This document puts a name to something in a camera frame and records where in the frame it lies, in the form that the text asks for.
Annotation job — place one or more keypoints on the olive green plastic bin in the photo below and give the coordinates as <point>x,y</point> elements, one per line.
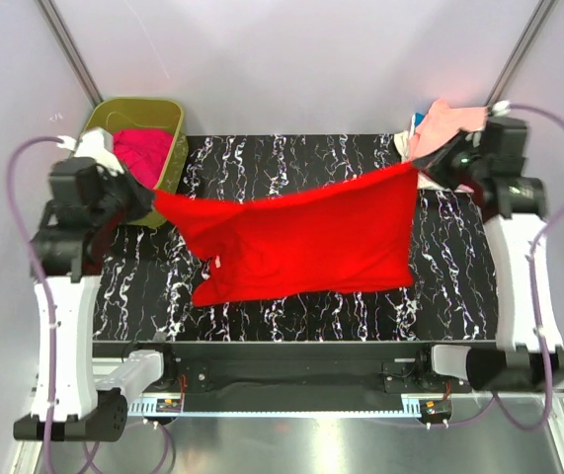
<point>123,113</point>

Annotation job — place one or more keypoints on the magenta t-shirt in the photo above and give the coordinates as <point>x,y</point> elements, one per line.
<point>144,152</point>

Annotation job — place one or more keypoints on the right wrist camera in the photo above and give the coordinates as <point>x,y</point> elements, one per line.
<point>495,115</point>

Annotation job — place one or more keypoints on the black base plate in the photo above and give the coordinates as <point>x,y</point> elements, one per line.
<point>210,367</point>

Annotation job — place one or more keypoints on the folded pink t-shirt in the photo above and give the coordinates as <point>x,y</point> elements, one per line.
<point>425,183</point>

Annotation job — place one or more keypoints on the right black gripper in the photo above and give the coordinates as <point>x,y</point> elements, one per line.
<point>435,162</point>

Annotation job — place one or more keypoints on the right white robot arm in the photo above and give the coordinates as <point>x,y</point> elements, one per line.
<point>528,355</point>

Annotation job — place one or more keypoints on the folded cream t-shirt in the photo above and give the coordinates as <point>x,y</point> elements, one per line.
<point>405,143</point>

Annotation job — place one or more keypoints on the right aluminium corner post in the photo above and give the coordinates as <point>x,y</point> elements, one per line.
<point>535,24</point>

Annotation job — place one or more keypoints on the aluminium corner post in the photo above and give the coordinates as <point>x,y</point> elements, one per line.
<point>70,50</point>
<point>535,24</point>

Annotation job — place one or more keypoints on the folded peach t-shirt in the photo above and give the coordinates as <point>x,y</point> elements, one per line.
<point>441,124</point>

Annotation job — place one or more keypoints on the left aluminium corner post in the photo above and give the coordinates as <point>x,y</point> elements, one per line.
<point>70,50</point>

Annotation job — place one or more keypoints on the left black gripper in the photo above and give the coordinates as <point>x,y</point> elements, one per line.
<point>142,197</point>

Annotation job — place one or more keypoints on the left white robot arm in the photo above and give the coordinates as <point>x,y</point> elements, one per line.
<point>74,234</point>

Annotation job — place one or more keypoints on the folded blue t-shirt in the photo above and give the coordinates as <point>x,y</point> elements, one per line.
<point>417,119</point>

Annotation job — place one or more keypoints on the red t-shirt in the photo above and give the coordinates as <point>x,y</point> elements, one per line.
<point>348,237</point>

